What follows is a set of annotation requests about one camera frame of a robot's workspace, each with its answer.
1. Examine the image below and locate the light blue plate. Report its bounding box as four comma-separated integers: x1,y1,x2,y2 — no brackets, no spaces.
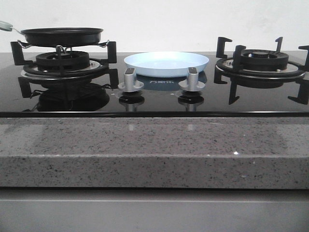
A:
124,51,209,78

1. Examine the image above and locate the black frying pan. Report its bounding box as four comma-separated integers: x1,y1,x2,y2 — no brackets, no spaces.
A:
0,20,104,47

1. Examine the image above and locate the black glass gas cooktop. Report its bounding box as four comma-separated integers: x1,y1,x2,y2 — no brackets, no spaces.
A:
0,53,309,118

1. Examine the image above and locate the left silver stove knob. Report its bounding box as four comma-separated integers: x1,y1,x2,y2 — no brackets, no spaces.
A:
118,68,144,93

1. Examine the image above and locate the silver stove knob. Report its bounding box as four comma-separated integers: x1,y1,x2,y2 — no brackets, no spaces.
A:
178,67,206,92
118,68,144,93

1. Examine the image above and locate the right silver stove knob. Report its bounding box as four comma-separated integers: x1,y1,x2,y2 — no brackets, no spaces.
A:
178,67,206,92

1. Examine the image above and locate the left burner with grate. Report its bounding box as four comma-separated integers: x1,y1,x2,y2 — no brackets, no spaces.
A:
11,41,117,84

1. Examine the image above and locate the burner with grate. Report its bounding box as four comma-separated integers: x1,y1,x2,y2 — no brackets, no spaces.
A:
214,37,309,104
11,41,117,84

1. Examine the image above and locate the right burner with grate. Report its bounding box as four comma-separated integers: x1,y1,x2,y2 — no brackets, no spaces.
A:
214,37,309,104

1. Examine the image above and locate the grey cabinet front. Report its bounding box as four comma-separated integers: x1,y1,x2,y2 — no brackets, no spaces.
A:
0,189,309,232

